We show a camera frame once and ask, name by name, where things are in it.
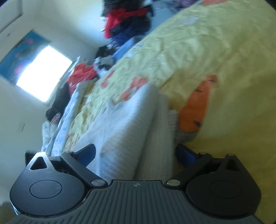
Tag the red garment on pile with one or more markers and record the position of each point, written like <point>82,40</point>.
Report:
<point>117,16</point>

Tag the light blue storage basket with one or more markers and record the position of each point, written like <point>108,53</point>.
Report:
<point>126,47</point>

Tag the black clothes on pile top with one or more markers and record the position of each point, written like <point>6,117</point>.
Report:
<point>128,5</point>

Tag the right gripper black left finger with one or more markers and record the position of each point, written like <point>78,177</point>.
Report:
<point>77,163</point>

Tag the white knitted sweater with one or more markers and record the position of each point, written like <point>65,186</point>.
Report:
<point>133,139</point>

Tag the dark navy clothes in pile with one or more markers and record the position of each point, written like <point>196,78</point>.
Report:
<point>129,28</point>

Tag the black clothing near window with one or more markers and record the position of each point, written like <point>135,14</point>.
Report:
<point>61,101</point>

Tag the orange plastic bag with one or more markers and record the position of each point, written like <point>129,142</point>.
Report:
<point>81,73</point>

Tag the bright window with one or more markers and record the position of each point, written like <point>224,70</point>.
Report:
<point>41,77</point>

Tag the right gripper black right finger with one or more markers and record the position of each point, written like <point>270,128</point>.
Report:
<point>193,164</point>

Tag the white text print blanket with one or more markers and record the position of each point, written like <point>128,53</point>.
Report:
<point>55,136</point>

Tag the blue wall poster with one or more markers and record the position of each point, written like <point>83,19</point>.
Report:
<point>22,55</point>

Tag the yellow carrot print bedsheet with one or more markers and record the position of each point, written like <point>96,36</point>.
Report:
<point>234,40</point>

